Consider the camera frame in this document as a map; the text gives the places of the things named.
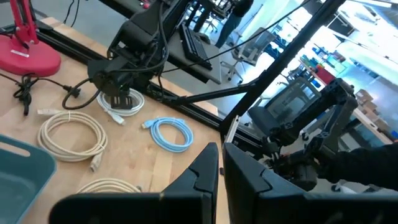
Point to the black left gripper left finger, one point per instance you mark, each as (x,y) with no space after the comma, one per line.
(140,208)

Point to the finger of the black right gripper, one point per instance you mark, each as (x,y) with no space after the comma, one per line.
(120,102)

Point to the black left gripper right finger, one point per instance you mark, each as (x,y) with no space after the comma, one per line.
(280,208)

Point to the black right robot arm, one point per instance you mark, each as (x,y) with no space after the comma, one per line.
(136,31)

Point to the grey desk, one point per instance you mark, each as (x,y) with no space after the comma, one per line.
(175,56)

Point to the black keyboard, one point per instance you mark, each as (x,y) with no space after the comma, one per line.
(196,46)

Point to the red desk lamp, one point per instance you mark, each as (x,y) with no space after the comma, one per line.
(31,60)

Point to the small teal plastic bin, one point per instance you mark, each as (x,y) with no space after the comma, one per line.
(18,186)

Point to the person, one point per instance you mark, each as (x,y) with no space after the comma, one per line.
(231,21)

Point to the grey office chair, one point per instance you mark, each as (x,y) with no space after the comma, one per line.
(253,46)

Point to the cardboard box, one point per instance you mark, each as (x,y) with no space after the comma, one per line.
(363,96)

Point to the black aluminium table frame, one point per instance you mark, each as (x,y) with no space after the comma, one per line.
(217,93)

